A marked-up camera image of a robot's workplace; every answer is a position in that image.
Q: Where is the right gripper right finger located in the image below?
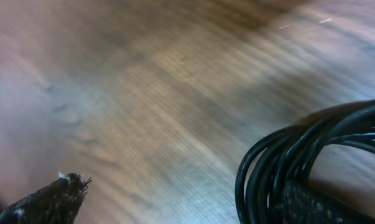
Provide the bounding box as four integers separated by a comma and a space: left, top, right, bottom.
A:
268, 180, 375, 224

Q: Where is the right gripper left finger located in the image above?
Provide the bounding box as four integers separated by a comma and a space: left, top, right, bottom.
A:
0, 172, 92, 224

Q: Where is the black USB-A cable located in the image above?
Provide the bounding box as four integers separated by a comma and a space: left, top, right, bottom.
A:
234, 97, 375, 224

